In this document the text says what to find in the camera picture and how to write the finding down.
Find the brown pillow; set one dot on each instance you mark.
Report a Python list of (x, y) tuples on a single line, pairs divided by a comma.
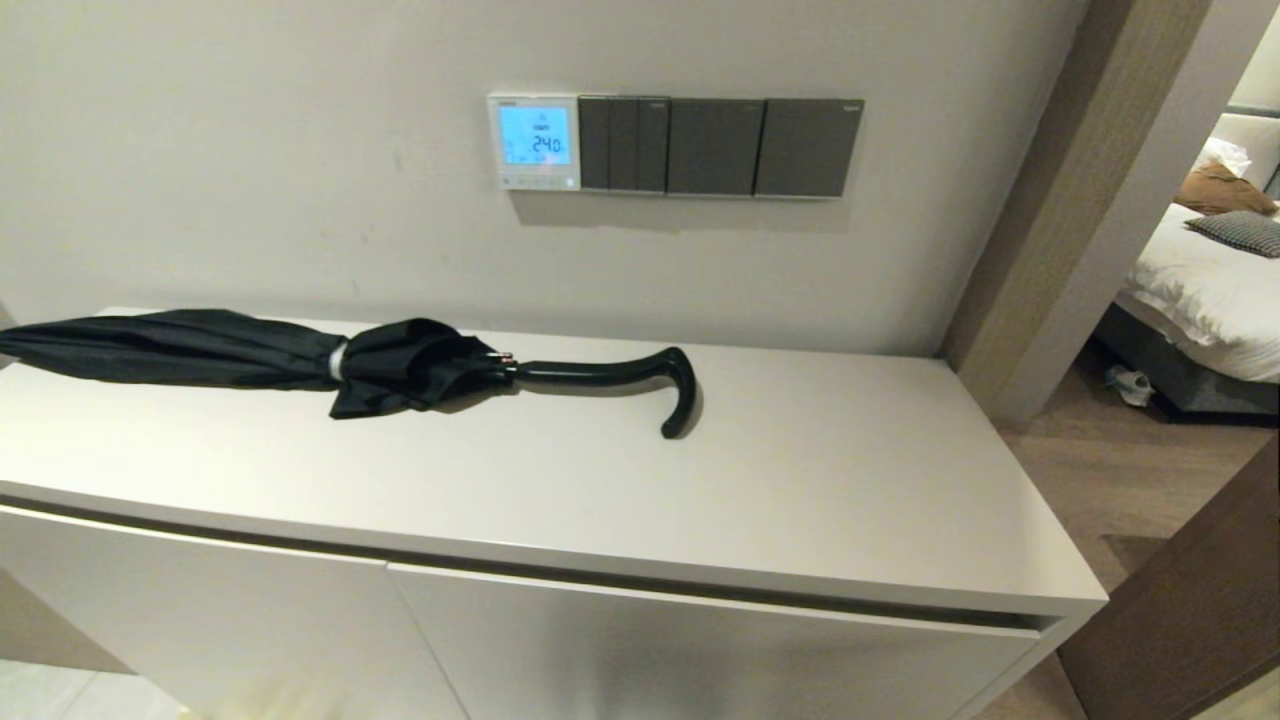
[(1220, 190)]

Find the grey triple rocker wall switch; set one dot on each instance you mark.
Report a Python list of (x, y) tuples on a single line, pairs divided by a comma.
[(625, 143)]

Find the white cabinet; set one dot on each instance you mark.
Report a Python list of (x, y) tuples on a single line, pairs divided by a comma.
[(800, 480)]

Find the striped grey pillow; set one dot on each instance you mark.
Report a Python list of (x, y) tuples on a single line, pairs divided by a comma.
[(1245, 232)]

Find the white bed with grey base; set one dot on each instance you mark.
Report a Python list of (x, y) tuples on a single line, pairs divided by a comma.
[(1200, 300)]

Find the white wall thermostat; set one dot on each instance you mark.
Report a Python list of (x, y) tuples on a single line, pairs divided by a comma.
[(535, 138)]

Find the grey single wall switch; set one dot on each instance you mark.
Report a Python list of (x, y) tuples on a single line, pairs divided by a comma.
[(715, 147), (808, 148)]

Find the white pillow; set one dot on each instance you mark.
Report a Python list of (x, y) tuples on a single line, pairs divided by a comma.
[(1225, 155)]

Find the black folded umbrella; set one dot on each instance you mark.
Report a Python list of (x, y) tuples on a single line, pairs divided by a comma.
[(400, 365)]

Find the pale teal slipper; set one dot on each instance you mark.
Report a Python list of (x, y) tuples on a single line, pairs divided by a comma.
[(1130, 384)]

